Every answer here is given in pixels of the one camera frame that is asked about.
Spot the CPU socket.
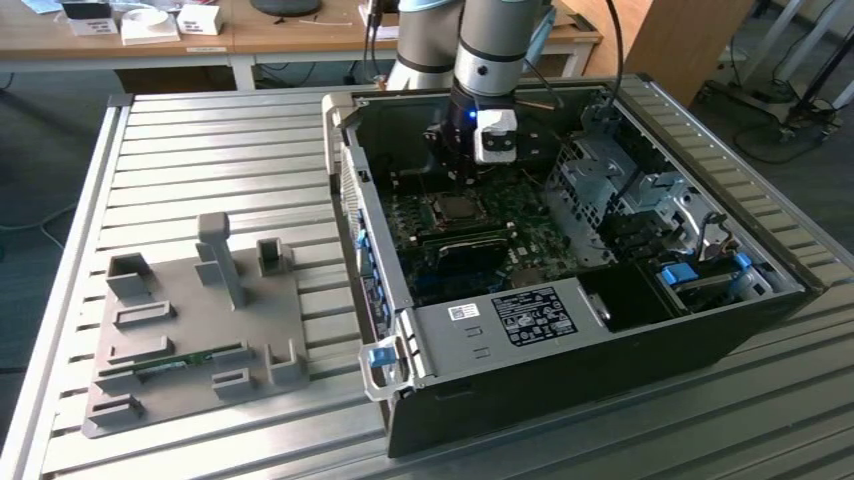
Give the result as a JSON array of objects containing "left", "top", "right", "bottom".
[{"left": 425, "top": 190, "right": 492, "bottom": 229}]

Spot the grey metal drive cage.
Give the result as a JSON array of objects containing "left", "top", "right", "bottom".
[{"left": 543, "top": 102, "right": 688, "bottom": 266}]

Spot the white paper box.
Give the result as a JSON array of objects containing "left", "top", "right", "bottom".
[{"left": 357, "top": 2, "right": 401, "bottom": 42}]

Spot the green RAM stick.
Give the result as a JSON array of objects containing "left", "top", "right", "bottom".
[
  {"left": 420, "top": 225, "right": 515, "bottom": 247},
  {"left": 130, "top": 349, "right": 221, "bottom": 377}
]

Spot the green motherboard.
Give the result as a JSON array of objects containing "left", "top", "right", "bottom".
[{"left": 376, "top": 164, "right": 585, "bottom": 307}]

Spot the black graphics card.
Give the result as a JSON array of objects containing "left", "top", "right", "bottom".
[{"left": 432, "top": 238, "right": 513, "bottom": 284}]

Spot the wooden desk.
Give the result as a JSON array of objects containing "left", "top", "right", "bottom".
[
  {"left": 0, "top": 0, "right": 236, "bottom": 76},
  {"left": 229, "top": 0, "right": 605, "bottom": 94}
]

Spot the wooden cabinet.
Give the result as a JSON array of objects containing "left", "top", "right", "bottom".
[{"left": 617, "top": 0, "right": 759, "bottom": 109}]

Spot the black round pad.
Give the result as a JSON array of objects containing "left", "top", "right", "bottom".
[{"left": 250, "top": 0, "right": 323, "bottom": 16}]

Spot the hard disk in blue carrier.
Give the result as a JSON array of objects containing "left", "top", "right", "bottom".
[{"left": 656, "top": 263, "right": 748, "bottom": 304}]

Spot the metal equipment stand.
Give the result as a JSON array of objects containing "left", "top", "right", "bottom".
[{"left": 696, "top": 0, "right": 854, "bottom": 164}]

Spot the silver power supply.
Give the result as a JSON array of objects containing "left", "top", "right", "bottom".
[{"left": 399, "top": 277, "right": 612, "bottom": 390}]

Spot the white labelled box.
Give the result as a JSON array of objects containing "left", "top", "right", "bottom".
[
  {"left": 68, "top": 16, "right": 120, "bottom": 37},
  {"left": 174, "top": 3, "right": 224, "bottom": 37}
]

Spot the white round printed part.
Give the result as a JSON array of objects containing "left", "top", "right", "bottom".
[{"left": 117, "top": 7, "right": 182, "bottom": 47}]

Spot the black PC case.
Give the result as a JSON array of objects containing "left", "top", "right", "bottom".
[{"left": 320, "top": 73, "right": 854, "bottom": 459}]

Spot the grey parts rack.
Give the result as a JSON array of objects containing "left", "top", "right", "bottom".
[{"left": 78, "top": 212, "right": 313, "bottom": 440}]

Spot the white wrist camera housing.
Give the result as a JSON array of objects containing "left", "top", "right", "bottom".
[{"left": 471, "top": 108, "right": 520, "bottom": 166}]

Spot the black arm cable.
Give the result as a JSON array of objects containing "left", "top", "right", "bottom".
[{"left": 599, "top": 0, "right": 627, "bottom": 111}]

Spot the black drive cable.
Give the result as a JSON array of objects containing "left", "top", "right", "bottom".
[{"left": 689, "top": 210, "right": 735, "bottom": 264}]

